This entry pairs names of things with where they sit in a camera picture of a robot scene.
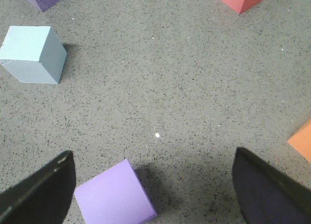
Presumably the orange foam cube right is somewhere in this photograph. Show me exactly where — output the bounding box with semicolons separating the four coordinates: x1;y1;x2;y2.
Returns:
287;119;311;162

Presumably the light purple foam cube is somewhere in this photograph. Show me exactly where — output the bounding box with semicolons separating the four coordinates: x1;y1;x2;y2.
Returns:
74;159;157;224

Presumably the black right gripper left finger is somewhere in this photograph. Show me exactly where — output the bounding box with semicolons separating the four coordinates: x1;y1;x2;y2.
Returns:
0;151;76;224

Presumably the light blue cracked foam cube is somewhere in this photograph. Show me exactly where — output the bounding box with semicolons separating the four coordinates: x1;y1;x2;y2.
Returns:
0;26;67;84

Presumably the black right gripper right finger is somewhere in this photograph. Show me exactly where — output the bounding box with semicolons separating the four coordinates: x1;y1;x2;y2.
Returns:
232;147;311;224

